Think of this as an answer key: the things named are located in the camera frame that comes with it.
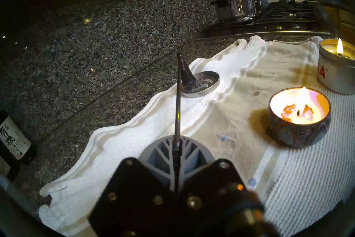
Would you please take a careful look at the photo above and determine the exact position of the white beige striped towel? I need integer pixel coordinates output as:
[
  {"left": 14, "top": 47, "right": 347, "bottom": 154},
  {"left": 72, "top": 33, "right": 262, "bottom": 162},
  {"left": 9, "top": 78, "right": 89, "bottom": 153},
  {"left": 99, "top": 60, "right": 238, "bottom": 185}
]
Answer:
[{"left": 38, "top": 35, "right": 355, "bottom": 237}]

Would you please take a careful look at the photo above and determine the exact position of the silver tin candle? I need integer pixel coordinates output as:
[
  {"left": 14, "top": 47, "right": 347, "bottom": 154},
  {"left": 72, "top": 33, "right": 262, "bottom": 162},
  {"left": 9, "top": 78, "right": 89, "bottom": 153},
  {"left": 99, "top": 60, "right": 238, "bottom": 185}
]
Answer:
[{"left": 317, "top": 38, "right": 355, "bottom": 95}]

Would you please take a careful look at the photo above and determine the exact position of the stainless gas cooktop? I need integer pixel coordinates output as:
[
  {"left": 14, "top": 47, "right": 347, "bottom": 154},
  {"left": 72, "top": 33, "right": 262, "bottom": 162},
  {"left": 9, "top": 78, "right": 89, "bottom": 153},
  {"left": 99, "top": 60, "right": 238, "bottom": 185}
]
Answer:
[{"left": 194, "top": 0, "right": 332, "bottom": 43}]

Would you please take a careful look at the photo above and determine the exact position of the white capped soy sauce bottle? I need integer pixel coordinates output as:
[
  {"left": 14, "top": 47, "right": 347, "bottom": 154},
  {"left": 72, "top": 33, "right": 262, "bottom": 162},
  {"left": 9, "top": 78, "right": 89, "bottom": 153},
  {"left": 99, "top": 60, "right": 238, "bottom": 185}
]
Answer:
[{"left": 0, "top": 111, "right": 37, "bottom": 165}]

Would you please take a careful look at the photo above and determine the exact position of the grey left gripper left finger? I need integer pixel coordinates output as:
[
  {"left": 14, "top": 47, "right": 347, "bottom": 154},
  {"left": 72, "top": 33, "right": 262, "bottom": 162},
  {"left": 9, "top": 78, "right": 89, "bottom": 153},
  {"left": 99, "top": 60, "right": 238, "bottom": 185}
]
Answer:
[{"left": 88, "top": 135, "right": 176, "bottom": 237}]

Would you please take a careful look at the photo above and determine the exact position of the pan with yellow food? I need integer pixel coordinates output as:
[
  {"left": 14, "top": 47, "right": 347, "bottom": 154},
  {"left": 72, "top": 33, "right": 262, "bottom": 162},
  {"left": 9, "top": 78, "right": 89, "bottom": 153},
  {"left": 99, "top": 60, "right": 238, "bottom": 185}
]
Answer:
[{"left": 210, "top": 0, "right": 258, "bottom": 23}]

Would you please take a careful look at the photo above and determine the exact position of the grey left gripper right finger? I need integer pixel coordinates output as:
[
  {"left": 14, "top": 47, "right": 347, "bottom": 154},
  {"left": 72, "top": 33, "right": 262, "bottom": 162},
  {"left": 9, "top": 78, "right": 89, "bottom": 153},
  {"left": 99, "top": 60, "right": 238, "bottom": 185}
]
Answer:
[{"left": 177, "top": 135, "right": 246, "bottom": 237}]

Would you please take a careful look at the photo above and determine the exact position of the patterned bowl candle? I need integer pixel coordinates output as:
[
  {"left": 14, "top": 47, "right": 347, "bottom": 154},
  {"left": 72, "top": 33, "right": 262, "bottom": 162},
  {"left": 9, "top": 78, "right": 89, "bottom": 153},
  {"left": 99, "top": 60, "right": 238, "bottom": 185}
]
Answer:
[{"left": 267, "top": 86, "right": 332, "bottom": 149}]

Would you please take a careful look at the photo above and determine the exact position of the wooden drawer cabinet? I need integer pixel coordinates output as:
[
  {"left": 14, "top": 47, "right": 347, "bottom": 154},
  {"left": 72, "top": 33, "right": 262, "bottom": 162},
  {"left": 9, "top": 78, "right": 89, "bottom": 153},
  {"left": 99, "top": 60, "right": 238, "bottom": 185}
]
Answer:
[{"left": 322, "top": 3, "right": 355, "bottom": 45}]

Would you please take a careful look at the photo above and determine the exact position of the black metal candle snuffer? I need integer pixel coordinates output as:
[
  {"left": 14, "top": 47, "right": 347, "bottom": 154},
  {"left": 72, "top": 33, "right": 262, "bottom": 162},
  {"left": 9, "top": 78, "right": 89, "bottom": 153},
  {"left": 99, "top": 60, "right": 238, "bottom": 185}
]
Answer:
[{"left": 173, "top": 52, "right": 197, "bottom": 194}]

